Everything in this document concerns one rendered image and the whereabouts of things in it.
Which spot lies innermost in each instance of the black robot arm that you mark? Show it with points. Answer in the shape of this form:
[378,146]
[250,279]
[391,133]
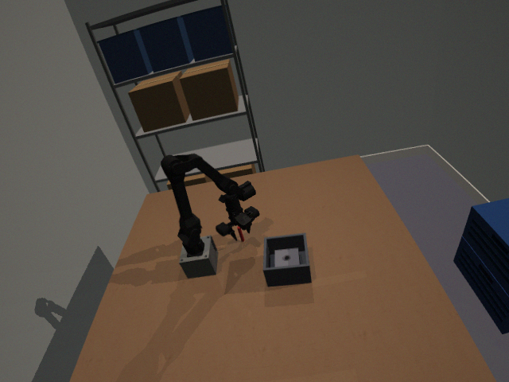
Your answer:
[175,168]

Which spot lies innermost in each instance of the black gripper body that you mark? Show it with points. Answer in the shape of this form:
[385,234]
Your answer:
[224,229]

